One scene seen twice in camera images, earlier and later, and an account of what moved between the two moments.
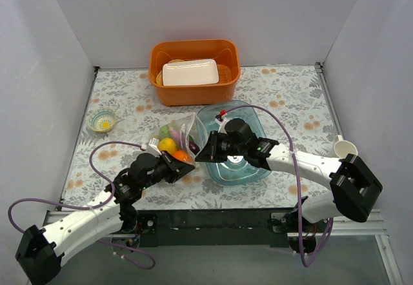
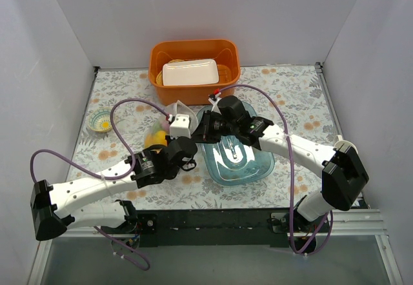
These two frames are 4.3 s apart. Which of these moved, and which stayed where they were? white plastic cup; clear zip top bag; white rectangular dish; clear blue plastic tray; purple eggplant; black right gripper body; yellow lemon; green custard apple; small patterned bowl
Moved: purple eggplant; clear zip top bag; yellow lemon; black right gripper body; green custard apple
Stayed: clear blue plastic tray; small patterned bowl; white rectangular dish; white plastic cup
